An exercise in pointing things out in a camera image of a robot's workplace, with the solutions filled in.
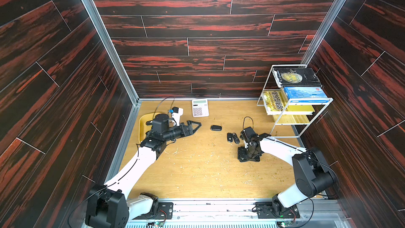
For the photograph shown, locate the black chrome button key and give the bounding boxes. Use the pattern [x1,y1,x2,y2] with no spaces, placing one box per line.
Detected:
[232,133,240,144]

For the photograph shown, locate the black VW car key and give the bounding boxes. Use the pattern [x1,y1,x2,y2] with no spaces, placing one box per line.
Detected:
[227,133,233,143]

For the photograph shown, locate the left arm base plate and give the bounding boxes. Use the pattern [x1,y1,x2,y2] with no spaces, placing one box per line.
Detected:
[136,202,174,220]

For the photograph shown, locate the yellow book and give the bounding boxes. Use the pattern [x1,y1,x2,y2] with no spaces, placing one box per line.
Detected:
[261,90,315,116]

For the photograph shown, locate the black book gold emblem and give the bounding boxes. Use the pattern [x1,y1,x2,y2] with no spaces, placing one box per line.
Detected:
[272,67,322,88]

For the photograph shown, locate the large black smart key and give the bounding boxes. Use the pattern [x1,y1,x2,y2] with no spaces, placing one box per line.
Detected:
[211,125,222,132]

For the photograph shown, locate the blue book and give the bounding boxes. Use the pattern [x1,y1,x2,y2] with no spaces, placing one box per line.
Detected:
[282,87,330,103]

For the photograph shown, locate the yellow plastic storage box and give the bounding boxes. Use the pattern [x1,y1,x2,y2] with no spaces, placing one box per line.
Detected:
[138,113,154,143]

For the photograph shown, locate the white calculator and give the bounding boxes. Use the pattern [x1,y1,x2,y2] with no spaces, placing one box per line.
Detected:
[192,99,209,118]

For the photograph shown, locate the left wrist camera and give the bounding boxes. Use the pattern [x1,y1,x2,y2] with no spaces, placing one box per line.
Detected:
[170,107,184,126]

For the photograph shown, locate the white metal shelf rack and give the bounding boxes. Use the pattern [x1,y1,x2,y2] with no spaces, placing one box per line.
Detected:
[257,64,333,138]

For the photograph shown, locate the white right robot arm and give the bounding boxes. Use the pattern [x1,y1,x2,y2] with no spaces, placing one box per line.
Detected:
[238,127,338,216]

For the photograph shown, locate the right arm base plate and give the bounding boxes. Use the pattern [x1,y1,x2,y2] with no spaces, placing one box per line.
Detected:
[252,201,300,219]

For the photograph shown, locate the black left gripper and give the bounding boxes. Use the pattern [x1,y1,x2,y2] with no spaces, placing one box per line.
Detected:
[161,122,200,144]

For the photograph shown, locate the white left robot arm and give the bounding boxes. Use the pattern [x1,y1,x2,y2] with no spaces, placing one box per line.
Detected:
[85,114,201,228]

